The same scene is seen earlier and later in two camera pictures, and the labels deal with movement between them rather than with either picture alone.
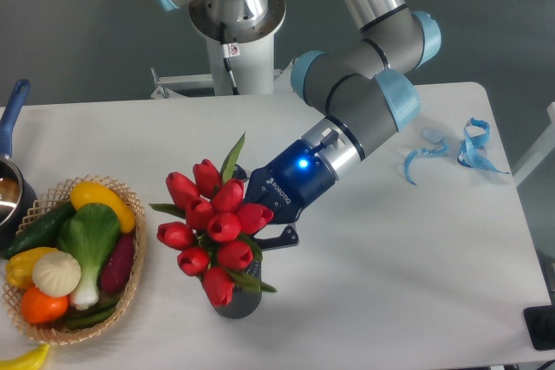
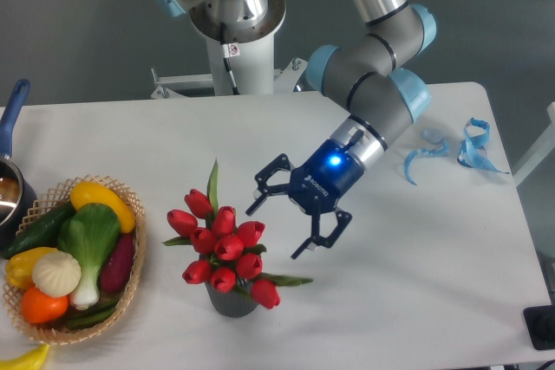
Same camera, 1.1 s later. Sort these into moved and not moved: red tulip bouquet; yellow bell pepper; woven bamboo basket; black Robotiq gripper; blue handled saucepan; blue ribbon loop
Moved: red tulip bouquet; black Robotiq gripper
Not moved: blue handled saucepan; woven bamboo basket; blue ribbon loop; yellow bell pepper
